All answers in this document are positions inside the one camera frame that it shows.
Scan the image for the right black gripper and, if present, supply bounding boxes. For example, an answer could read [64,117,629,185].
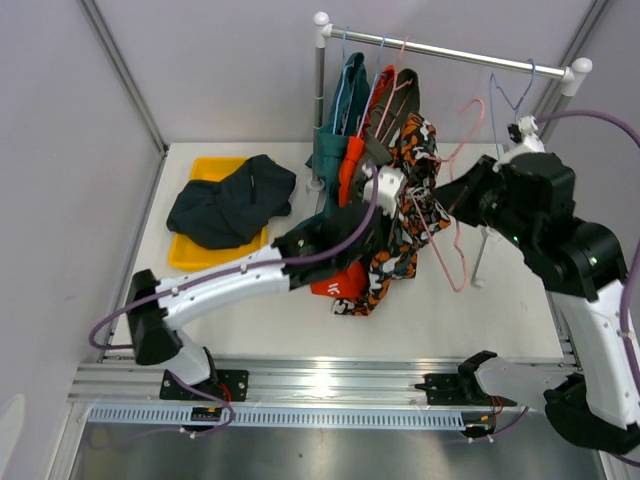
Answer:
[434,155,540,253]

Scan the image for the pink hanger of camouflage shorts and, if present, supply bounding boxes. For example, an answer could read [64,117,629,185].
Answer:
[419,98,486,293]

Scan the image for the orange camouflage pattern shorts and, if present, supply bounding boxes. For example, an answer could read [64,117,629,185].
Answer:
[332,113,451,316]

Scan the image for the blue wire hanger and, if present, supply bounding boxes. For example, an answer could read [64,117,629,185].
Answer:
[488,58,537,159]

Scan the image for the olive green shorts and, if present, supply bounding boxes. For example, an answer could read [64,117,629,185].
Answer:
[357,68,420,173]

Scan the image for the pink hanger of olive shorts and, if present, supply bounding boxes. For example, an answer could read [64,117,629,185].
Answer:
[372,35,416,146]

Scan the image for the dark navy shorts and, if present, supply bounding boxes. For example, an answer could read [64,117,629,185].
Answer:
[166,154,297,250]

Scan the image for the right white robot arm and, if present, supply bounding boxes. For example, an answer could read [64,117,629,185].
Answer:
[433,152,639,455]

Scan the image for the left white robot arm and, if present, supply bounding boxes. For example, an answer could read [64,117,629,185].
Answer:
[126,202,394,400]

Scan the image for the blue hanger of orange shorts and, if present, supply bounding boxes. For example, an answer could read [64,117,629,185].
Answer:
[356,36,386,138]

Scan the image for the teal shorts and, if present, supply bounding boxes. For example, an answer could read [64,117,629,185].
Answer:
[296,52,370,229]

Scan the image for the blue hanger of teal shorts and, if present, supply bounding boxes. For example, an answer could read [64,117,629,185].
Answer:
[332,26,349,136]

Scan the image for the metal clothes rack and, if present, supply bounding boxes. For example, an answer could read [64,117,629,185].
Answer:
[304,10,594,289]

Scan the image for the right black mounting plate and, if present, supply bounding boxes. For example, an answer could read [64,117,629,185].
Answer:
[413,373,516,407]

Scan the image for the black mounting plate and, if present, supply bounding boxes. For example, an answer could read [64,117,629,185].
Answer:
[159,369,249,402]
[413,373,516,407]

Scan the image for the yellow plastic tray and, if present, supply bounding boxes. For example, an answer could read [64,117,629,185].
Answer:
[168,157,268,272]

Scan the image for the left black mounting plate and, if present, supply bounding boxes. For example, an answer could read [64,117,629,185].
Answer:
[159,369,249,402]

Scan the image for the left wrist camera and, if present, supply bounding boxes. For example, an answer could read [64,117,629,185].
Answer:
[362,165,407,218]

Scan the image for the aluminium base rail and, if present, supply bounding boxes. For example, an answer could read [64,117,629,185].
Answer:
[67,355,462,409]

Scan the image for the slotted cable duct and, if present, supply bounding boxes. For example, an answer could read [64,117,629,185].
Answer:
[88,404,466,431]

